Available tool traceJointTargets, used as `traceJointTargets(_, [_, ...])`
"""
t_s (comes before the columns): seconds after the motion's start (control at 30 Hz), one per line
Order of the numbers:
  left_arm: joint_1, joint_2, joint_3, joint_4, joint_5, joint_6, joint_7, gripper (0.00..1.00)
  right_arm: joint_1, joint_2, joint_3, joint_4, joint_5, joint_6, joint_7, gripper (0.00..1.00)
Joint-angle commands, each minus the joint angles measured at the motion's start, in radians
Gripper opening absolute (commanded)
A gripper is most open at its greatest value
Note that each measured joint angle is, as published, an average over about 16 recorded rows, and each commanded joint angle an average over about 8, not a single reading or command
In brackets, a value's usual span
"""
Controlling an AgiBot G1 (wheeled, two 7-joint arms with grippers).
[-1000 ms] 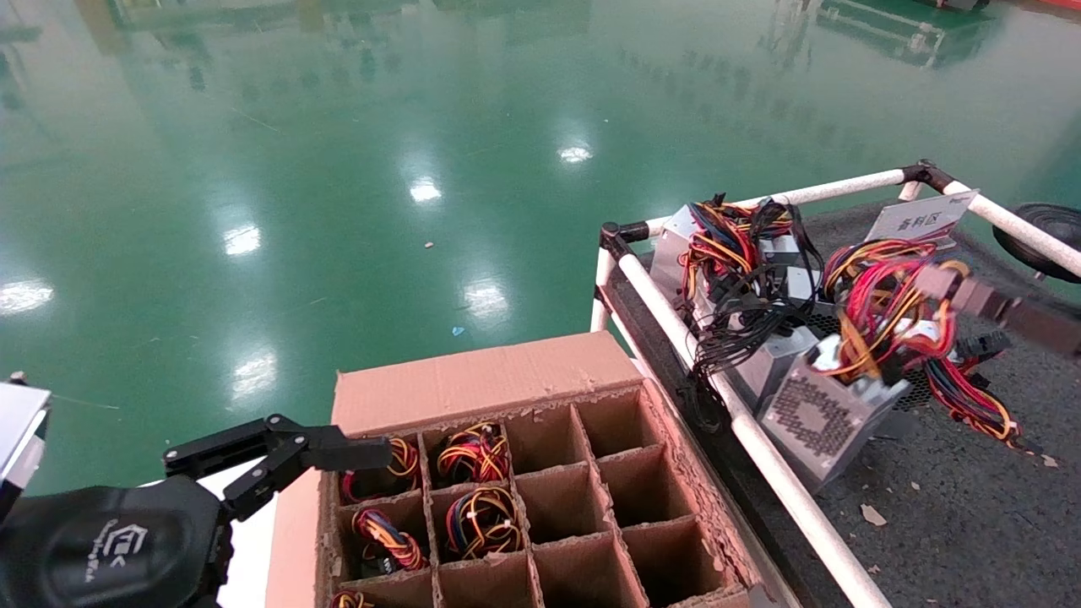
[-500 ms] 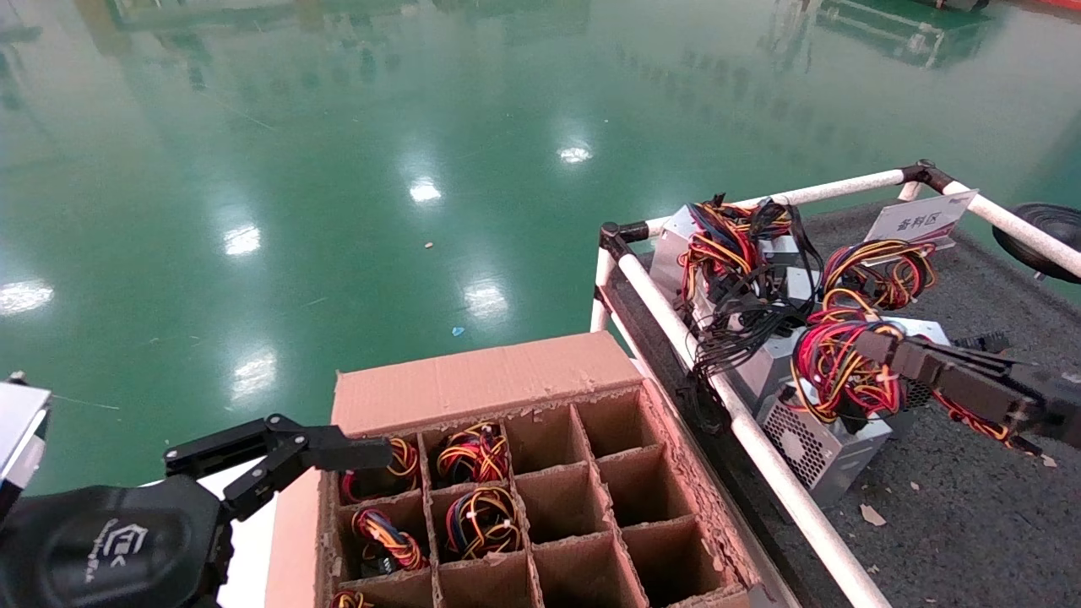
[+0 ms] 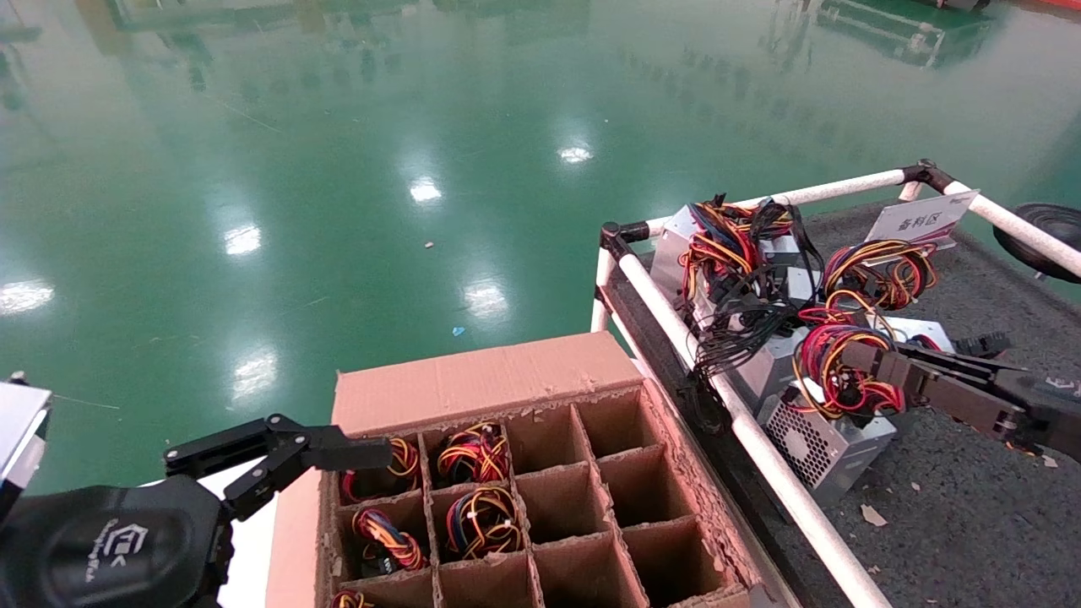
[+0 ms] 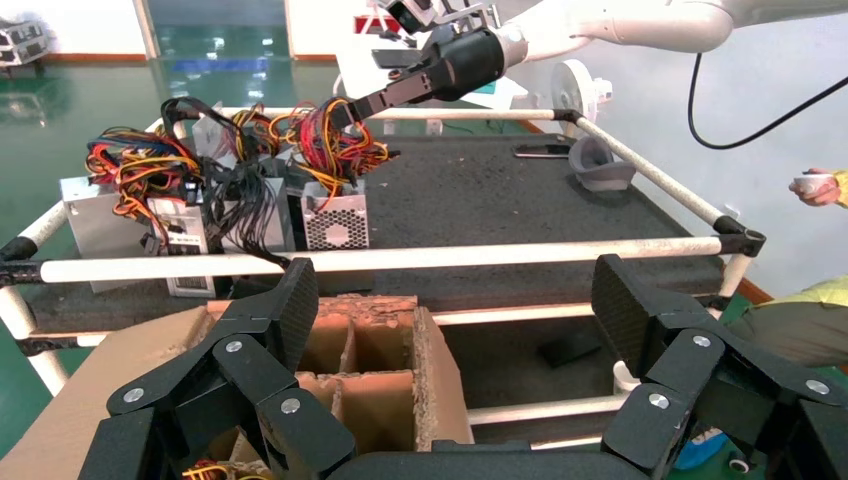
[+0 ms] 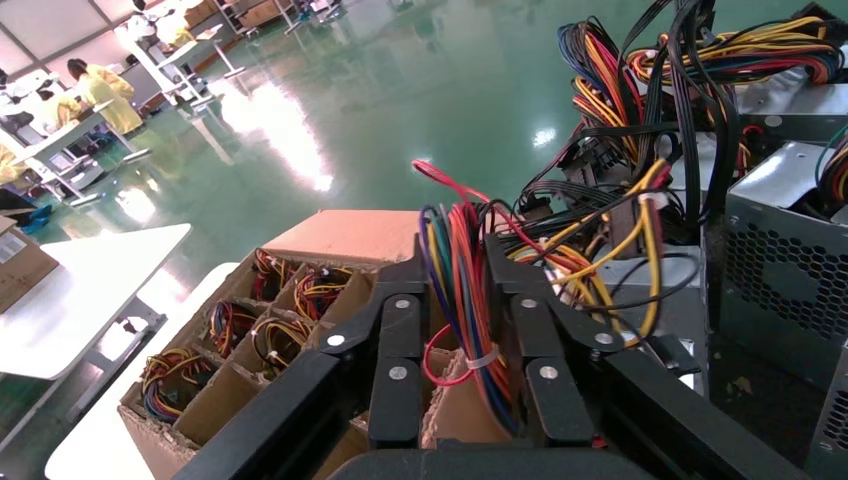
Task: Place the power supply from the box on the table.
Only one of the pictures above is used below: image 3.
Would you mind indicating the brown cardboard box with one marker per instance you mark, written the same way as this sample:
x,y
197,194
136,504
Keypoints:
x,y
473,380

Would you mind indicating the cardboard grid divider insert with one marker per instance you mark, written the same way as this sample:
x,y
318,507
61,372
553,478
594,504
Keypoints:
x,y
557,498

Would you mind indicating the black pipe joint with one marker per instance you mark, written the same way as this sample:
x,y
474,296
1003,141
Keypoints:
x,y
929,176
616,236

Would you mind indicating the black round wheel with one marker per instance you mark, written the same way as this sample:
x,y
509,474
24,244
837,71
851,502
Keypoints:
x,y
1043,236

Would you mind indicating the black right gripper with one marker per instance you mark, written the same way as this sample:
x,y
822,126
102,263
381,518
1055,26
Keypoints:
x,y
1051,414

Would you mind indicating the small cardboard scrap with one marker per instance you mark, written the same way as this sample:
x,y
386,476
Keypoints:
x,y
874,515

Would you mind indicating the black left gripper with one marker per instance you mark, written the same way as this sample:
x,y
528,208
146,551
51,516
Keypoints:
x,y
110,549

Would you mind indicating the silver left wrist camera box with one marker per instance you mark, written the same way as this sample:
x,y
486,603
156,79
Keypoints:
x,y
17,431

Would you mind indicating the white pipe rail frame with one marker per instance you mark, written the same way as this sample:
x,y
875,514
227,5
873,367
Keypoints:
x,y
667,308

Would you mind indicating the white label sign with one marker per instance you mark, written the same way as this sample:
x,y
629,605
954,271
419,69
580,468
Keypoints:
x,y
920,221

